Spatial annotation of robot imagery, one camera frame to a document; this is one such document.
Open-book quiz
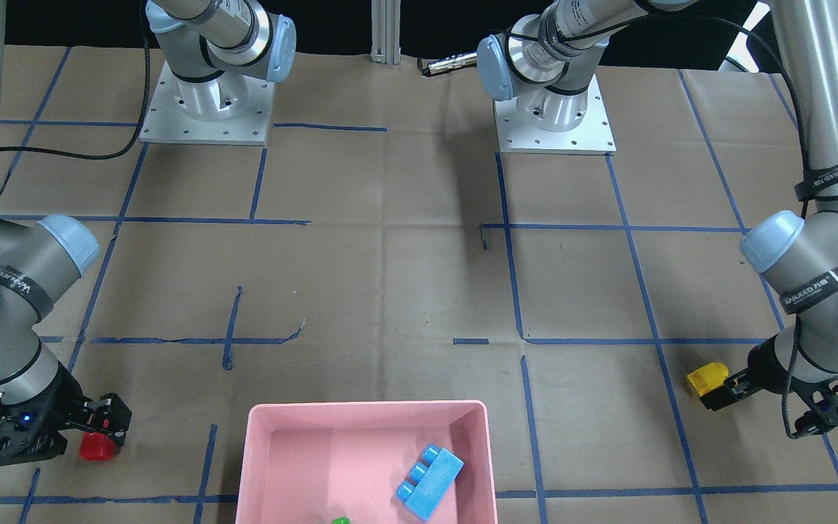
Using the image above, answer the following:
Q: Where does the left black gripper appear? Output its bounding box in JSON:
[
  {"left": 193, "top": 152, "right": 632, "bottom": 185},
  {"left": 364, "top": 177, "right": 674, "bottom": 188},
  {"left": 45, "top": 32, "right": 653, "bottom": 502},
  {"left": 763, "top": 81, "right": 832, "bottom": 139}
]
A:
[{"left": 701, "top": 331, "right": 838, "bottom": 439}]

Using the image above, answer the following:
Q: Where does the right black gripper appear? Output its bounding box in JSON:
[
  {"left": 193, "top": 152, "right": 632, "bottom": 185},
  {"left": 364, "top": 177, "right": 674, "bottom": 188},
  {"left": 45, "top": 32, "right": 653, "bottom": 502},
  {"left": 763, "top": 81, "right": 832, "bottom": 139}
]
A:
[{"left": 0, "top": 365, "right": 131, "bottom": 467}]

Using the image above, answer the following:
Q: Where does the yellow toy block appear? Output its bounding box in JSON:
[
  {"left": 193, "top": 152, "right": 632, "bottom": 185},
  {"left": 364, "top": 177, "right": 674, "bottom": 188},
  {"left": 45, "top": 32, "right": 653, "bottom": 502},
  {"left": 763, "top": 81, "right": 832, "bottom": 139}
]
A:
[{"left": 686, "top": 362, "right": 730, "bottom": 397}]

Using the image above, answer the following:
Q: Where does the red toy block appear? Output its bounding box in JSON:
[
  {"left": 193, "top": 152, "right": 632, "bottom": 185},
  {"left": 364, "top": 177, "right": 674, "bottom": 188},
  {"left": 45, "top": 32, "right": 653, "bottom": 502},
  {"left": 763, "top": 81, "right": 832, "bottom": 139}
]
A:
[{"left": 79, "top": 432, "right": 116, "bottom": 462}]

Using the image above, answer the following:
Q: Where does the blue toy block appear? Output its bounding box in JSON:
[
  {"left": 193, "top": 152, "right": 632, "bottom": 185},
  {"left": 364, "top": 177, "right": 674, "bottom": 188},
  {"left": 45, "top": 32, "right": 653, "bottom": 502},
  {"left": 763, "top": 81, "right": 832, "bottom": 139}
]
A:
[{"left": 395, "top": 443, "right": 465, "bottom": 522}]

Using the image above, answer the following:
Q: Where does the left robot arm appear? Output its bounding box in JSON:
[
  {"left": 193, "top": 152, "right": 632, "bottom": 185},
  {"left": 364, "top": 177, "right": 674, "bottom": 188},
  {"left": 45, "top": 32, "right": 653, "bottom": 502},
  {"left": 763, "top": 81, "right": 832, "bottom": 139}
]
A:
[{"left": 457, "top": 1, "right": 838, "bottom": 439}]

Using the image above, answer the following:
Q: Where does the pink plastic box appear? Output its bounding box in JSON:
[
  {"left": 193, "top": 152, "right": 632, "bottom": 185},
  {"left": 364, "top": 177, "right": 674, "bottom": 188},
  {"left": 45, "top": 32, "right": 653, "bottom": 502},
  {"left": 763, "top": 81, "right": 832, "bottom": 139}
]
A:
[{"left": 236, "top": 400, "right": 498, "bottom": 523}]

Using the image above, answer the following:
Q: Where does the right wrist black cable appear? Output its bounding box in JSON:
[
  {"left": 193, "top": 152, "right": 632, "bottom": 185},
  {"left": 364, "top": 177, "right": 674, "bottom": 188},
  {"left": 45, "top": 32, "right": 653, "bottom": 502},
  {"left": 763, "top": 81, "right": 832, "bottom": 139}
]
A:
[{"left": 0, "top": 0, "right": 152, "bottom": 161}]

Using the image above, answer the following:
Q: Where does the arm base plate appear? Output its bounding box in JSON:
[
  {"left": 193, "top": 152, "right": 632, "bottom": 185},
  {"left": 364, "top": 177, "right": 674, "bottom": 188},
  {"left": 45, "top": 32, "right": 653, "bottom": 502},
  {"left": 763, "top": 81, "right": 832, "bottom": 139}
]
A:
[
  {"left": 493, "top": 76, "right": 618, "bottom": 155},
  {"left": 140, "top": 63, "right": 276, "bottom": 146}
]

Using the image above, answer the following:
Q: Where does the aluminium frame post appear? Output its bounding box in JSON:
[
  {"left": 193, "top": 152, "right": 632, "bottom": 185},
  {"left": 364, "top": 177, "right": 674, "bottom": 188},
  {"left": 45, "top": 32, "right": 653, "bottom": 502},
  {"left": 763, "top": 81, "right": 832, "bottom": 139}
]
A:
[{"left": 370, "top": 0, "right": 402, "bottom": 68}]

